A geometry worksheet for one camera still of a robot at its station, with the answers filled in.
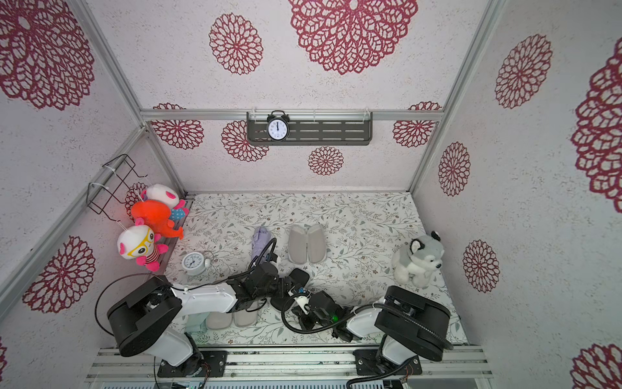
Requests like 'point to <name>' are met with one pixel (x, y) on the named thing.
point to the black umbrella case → (296, 276)
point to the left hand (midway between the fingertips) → (289, 285)
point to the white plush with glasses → (139, 241)
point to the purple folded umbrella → (261, 237)
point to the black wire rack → (117, 190)
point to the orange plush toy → (156, 215)
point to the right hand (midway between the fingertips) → (292, 309)
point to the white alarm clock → (194, 263)
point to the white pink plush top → (159, 192)
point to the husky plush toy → (415, 261)
